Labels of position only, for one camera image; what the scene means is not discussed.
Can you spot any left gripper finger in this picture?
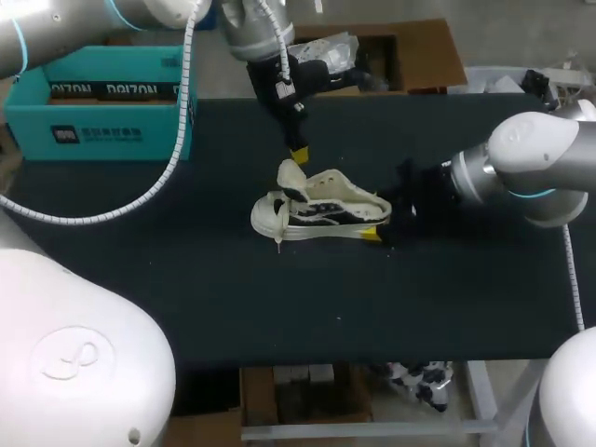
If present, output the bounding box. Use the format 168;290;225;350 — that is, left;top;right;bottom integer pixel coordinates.
278;111;311;168

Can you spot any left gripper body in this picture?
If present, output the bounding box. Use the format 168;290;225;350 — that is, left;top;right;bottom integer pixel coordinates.
245;46;331;125

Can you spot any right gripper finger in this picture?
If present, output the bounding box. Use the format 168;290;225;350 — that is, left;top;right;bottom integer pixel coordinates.
374;184;402;206
359;222;402;248

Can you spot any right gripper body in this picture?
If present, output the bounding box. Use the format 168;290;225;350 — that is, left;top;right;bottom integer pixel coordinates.
393;156;461;247

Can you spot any cream and black shoe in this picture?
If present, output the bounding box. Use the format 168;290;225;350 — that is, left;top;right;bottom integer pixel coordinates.
250;158;393;255

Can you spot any open brown cardboard box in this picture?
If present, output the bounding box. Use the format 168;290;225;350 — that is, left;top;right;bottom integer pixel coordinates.
287;18;468;96

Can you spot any black and white shoe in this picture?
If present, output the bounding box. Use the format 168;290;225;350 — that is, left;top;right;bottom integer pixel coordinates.
384;360;455;414

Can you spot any clear plastic bag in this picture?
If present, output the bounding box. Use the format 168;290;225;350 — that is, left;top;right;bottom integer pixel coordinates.
289;31;360;72

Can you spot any white bin with clutter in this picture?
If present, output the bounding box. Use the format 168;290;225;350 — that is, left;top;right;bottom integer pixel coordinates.
464;64;596;114

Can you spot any brown cardboard box with blocks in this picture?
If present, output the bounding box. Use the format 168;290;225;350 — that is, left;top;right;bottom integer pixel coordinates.
238;364;374;441

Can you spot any teal box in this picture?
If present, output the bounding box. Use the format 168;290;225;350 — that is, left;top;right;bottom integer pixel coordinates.
3;45;199;162

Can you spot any flat brown cardboard box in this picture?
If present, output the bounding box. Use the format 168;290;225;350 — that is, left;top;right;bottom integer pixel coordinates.
169;411;244;447

